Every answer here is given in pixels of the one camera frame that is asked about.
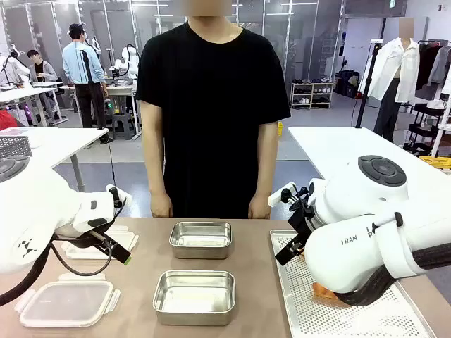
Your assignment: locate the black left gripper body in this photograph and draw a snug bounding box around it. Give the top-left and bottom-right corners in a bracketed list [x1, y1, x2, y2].
[51, 220, 118, 249]

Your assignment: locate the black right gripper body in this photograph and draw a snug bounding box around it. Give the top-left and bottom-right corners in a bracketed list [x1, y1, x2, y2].
[287, 205, 319, 244]

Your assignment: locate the golden brown croissant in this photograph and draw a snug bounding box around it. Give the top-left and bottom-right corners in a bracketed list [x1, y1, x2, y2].
[311, 280, 348, 308]

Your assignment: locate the clear plastic clip lid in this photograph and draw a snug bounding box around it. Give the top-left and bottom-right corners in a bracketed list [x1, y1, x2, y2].
[60, 225, 140, 262]
[13, 273, 122, 329]

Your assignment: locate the person's left forearm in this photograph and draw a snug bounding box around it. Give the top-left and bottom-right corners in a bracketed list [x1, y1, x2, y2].
[255, 140, 279, 199]

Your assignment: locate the person's right forearm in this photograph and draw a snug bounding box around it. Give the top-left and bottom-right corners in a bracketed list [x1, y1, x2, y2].
[142, 140, 170, 198]

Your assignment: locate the rectangular stainless steel container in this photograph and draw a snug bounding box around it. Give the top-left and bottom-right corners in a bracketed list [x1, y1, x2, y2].
[152, 270, 236, 327]
[168, 220, 234, 261]

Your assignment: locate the person's left hand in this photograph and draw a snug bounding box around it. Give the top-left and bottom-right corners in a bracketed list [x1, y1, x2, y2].
[247, 192, 272, 220]

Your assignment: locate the person's right hand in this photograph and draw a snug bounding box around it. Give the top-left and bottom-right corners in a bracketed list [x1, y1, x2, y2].
[150, 191, 174, 219]

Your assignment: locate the perforated metal baking tray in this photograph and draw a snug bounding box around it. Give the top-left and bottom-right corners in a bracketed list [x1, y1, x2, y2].
[269, 229, 438, 338]

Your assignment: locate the white table with basket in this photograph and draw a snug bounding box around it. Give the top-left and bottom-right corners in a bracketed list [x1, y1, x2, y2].
[0, 126, 110, 193]

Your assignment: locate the gray perforated metal basket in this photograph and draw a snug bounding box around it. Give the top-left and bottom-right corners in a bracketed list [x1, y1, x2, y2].
[0, 135, 33, 160]

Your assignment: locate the gray plastic step stool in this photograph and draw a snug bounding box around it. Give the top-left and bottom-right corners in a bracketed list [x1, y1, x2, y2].
[110, 112, 139, 141]

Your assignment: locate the white shoe rack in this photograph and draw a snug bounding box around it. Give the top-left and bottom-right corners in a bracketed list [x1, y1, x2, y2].
[290, 79, 336, 111]

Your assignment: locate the black bag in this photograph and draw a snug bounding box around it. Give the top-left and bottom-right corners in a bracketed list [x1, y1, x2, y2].
[334, 69, 361, 99]

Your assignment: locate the yellow plastic crate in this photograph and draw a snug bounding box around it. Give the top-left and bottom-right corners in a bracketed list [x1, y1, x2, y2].
[418, 156, 451, 174]

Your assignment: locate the person in black t-shirt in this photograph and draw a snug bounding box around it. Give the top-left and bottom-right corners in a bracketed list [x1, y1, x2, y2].
[135, 0, 292, 220]

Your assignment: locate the white height-adjustable desk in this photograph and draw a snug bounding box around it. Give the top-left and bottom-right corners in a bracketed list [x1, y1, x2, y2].
[68, 82, 140, 139]

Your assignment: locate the white office desk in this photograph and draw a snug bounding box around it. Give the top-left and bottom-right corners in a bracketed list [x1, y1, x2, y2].
[0, 81, 70, 128]

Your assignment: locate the seated man in gray jacket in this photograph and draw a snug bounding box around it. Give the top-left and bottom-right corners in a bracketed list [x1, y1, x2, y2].
[27, 49, 60, 120]

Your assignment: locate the man in light blue shirt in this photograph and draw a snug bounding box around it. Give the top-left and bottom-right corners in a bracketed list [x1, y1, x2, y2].
[62, 23, 111, 145]

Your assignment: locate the clothes rack with dark garments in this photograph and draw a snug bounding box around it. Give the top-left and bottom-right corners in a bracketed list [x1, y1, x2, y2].
[416, 39, 451, 102]

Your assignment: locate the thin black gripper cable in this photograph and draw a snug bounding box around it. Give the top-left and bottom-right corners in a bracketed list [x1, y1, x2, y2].
[50, 196, 128, 277]

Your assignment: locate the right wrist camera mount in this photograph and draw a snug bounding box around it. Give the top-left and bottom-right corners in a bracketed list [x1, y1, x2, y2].
[268, 182, 300, 208]

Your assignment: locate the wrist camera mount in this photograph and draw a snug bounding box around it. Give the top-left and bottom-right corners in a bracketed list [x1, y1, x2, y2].
[105, 182, 133, 206]
[268, 182, 300, 208]

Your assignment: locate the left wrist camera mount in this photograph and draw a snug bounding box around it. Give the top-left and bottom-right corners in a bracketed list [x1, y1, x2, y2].
[105, 182, 133, 206]

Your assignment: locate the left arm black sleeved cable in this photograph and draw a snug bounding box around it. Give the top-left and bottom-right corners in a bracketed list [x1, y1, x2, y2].
[0, 246, 54, 307]

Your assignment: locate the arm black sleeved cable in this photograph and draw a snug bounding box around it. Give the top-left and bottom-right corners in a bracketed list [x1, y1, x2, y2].
[336, 242, 451, 308]
[0, 246, 54, 307]

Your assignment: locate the black tripod floor cable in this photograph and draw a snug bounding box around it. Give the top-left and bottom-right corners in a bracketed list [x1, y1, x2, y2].
[105, 140, 118, 193]

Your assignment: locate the right arm black sleeved cable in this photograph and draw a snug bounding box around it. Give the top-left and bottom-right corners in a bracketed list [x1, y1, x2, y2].
[336, 242, 451, 308]

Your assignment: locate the black wire cart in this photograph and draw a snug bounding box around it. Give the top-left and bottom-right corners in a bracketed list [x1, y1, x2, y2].
[402, 101, 451, 158]

